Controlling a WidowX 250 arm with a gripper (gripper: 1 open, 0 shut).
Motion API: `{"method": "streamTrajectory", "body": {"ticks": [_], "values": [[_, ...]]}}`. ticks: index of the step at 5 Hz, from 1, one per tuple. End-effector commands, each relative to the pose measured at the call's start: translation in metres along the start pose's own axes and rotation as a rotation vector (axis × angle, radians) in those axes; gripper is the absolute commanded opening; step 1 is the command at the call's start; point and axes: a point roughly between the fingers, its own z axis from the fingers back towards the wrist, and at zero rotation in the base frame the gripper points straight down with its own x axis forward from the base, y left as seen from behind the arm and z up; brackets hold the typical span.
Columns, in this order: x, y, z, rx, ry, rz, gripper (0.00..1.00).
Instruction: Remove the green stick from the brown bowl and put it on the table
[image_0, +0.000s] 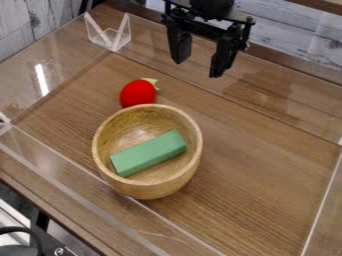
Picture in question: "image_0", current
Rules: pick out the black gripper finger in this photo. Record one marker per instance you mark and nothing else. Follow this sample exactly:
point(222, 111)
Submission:
point(180, 43)
point(224, 57)

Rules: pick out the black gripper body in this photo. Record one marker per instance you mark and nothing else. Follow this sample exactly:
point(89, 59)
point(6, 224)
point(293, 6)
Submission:
point(210, 18)

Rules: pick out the light wooden bowl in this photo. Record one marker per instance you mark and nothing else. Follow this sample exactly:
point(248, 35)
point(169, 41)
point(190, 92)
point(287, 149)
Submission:
point(132, 126)

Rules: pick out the green rectangular block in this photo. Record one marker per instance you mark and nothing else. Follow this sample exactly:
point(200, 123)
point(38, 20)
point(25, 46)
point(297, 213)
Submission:
point(149, 153)

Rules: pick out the red plush strawberry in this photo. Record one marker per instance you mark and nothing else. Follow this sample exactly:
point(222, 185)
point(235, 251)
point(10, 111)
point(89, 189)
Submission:
point(140, 92)

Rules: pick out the clear acrylic corner bracket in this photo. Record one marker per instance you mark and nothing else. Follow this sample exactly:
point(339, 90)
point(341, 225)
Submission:
point(110, 38)

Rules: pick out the clear acrylic tray wall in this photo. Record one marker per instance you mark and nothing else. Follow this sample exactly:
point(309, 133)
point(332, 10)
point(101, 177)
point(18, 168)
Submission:
point(113, 222)

